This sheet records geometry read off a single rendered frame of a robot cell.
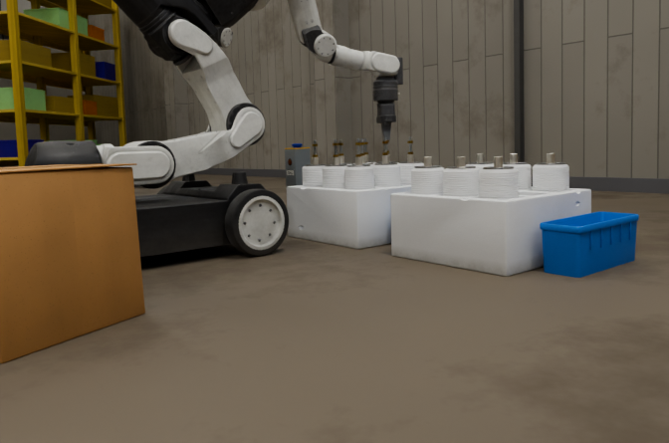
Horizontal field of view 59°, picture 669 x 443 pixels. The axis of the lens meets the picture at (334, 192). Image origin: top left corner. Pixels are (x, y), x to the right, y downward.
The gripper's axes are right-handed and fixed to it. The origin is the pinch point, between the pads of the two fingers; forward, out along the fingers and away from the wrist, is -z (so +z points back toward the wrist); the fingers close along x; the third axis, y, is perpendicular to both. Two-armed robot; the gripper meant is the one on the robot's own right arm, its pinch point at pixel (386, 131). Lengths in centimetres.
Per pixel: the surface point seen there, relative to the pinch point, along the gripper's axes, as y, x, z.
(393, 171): -1.7, 20.7, -13.6
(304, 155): -29.4, -11.4, -8.1
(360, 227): -14.6, 32.6, -29.8
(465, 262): 7, 68, -35
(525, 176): 30, 50, -15
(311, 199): -28.6, 13.2, -22.4
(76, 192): -75, 104, -11
